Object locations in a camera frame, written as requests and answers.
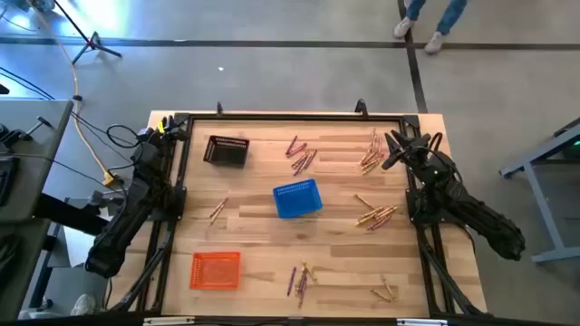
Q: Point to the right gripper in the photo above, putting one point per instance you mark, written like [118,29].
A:
[417,151]

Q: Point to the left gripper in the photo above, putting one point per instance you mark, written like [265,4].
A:
[159,142]

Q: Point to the yellow crayon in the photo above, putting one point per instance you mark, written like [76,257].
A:
[389,287]
[363,201]
[374,213]
[310,271]
[216,216]
[370,157]
[380,295]
[368,218]
[300,277]
[372,168]
[372,162]

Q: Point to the purple crayon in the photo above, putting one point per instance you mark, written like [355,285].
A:
[292,145]
[303,287]
[300,166]
[291,281]

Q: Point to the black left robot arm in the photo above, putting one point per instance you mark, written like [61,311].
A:
[122,226]

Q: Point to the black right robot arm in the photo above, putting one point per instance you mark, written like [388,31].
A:
[489,222]

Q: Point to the small black table clamp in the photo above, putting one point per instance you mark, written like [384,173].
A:
[219,108]

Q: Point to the large black table clamp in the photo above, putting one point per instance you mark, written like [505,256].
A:
[361,108]

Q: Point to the black plastic basket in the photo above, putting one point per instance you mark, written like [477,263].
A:
[226,150]

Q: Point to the blue plastic basket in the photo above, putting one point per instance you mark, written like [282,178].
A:
[296,198]

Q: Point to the black tripod stand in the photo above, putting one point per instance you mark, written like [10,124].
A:
[93,43]

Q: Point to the person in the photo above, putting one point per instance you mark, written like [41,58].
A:
[435,22]

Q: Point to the black desk crossbeam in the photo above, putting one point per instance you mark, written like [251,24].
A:
[59,213]

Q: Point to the orange plastic basket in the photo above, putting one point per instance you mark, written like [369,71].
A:
[215,271]

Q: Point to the white paper sheet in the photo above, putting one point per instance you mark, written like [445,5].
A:
[74,244]

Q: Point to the black desk clamp tool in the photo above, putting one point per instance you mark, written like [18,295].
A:
[18,133]

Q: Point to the black device green light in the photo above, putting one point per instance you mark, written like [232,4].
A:
[571,145]

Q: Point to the black keyboard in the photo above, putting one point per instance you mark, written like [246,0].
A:
[6,181]

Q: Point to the person's white shoe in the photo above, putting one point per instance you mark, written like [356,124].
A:
[84,304]

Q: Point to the dark grey desk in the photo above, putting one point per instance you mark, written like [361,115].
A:
[18,271]

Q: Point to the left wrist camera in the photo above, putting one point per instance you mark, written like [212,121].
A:
[144,155]

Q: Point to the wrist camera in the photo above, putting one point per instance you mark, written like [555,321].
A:
[144,155]
[437,167]

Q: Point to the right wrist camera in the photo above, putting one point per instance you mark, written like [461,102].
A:
[437,167]

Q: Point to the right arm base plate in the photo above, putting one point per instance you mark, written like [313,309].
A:
[421,208]

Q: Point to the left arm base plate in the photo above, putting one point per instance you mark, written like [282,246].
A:
[176,201]

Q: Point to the black aluminium table frame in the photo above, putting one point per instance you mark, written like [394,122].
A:
[294,117]

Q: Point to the grey metal table frame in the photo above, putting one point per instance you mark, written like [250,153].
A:
[539,181]

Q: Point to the silver metal bracket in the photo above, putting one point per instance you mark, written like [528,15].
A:
[421,322]
[168,321]

